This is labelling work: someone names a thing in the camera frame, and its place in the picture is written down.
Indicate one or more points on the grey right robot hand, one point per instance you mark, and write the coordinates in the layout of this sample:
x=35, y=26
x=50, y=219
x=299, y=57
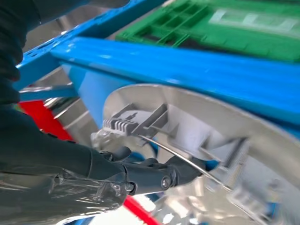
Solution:
x=58, y=186

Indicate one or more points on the long low blue shelf rack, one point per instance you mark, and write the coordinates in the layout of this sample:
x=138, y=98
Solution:
x=163, y=65

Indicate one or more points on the red barrier belt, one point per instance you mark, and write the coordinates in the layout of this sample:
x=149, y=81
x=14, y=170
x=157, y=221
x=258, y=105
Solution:
x=40, y=118

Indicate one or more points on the green folding crate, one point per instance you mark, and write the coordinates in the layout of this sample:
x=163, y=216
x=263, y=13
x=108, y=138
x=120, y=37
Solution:
x=211, y=37

